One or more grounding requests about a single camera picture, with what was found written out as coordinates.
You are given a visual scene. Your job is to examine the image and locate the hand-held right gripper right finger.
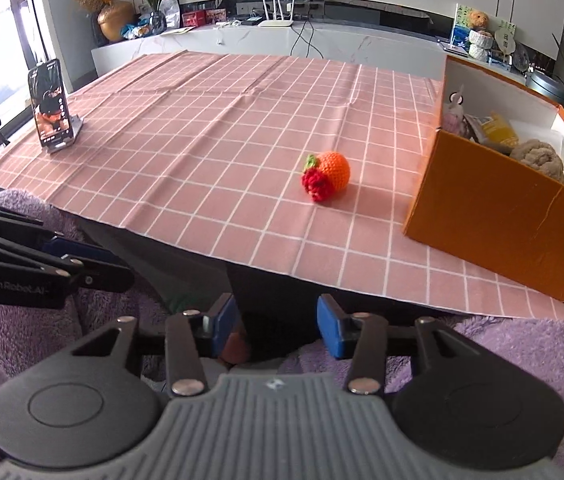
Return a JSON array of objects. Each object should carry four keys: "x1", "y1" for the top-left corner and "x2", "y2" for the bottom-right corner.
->
[{"x1": 317, "y1": 294, "x2": 488, "y2": 395}]

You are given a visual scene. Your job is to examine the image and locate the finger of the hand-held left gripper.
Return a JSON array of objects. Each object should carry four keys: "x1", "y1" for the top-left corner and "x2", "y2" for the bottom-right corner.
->
[
  {"x1": 64, "y1": 257, "x2": 136, "y2": 292},
  {"x1": 42, "y1": 236, "x2": 122, "y2": 264}
]

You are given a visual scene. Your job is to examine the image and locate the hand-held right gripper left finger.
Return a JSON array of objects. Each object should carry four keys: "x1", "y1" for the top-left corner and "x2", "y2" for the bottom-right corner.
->
[{"x1": 76, "y1": 294, "x2": 240, "y2": 397}]

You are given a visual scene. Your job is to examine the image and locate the orange cardboard box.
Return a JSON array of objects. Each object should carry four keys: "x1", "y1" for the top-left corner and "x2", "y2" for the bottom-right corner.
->
[{"x1": 403, "y1": 54, "x2": 564, "y2": 304}]

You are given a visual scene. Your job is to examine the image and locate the pink white knitted pouch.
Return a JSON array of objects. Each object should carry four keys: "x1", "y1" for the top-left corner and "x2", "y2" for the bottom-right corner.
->
[{"x1": 442, "y1": 91, "x2": 468, "y2": 136}]

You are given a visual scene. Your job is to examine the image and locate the yellow packet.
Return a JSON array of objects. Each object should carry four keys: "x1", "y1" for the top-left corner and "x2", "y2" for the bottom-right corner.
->
[{"x1": 479, "y1": 112, "x2": 520, "y2": 148}]

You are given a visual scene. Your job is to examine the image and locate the grey phone stand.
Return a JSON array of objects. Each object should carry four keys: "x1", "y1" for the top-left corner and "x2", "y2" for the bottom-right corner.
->
[{"x1": 44, "y1": 115, "x2": 85, "y2": 155}]

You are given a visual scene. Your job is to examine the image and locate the black smartphone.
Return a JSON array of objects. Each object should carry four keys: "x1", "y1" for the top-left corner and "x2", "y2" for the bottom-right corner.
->
[{"x1": 28, "y1": 58, "x2": 73, "y2": 148}]

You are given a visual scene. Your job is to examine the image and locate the orange crocheted fruit with flower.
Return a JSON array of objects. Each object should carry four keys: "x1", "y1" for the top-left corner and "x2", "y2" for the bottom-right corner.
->
[{"x1": 301, "y1": 151, "x2": 351, "y2": 204}]

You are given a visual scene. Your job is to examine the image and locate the pink checkered tablecloth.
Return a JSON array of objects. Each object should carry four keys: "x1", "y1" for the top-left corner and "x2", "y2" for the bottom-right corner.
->
[{"x1": 0, "y1": 50, "x2": 564, "y2": 333}]

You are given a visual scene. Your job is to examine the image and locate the purple fleece clothing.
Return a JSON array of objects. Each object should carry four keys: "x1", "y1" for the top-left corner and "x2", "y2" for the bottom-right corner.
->
[{"x1": 0, "y1": 187, "x2": 564, "y2": 480}]

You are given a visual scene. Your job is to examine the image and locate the golden vase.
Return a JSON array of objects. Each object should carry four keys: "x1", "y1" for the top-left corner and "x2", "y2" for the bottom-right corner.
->
[{"x1": 96, "y1": 1, "x2": 135, "y2": 43}]

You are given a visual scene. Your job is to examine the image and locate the framed picture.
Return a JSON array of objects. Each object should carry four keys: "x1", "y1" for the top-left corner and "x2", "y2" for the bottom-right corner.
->
[{"x1": 159, "y1": 0, "x2": 183, "y2": 28}]

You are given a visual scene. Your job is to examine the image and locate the red gift boxes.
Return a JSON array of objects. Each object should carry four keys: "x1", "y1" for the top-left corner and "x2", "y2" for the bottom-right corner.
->
[{"x1": 182, "y1": 7, "x2": 227, "y2": 28}]

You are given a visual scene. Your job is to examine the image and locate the white marble console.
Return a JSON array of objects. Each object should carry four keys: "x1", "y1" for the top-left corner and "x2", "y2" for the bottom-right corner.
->
[{"x1": 92, "y1": 0, "x2": 558, "y2": 81}]

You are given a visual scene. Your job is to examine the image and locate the white router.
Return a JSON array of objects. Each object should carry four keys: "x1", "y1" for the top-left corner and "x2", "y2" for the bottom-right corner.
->
[{"x1": 258, "y1": 0, "x2": 297, "y2": 28}]

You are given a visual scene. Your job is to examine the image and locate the white crocheted pot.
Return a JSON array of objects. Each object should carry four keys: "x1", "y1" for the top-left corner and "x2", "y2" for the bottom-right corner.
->
[{"x1": 467, "y1": 29, "x2": 496, "y2": 61}]

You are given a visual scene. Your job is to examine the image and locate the grey trash can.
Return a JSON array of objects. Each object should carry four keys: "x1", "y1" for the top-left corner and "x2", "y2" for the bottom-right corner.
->
[{"x1": 524, "y1": 70, "x2": 564, "y2": 107}]

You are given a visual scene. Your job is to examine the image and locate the landscape painting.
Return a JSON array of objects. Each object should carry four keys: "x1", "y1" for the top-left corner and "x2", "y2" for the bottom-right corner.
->
[{"x1": 449, "y1": 3, "x2": 488, "y2": 54}]

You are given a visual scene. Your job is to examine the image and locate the round paper fan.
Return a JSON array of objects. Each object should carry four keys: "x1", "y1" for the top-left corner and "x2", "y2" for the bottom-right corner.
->
[{"x1": 493, "y1": 20, "x2": 517, "y2": 57}]

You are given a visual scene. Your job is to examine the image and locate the black cable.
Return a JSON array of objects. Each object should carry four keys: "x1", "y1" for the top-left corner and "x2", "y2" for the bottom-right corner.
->
[{"x1": 289, "y1": 20, "x2": 323, "y2": 59}]

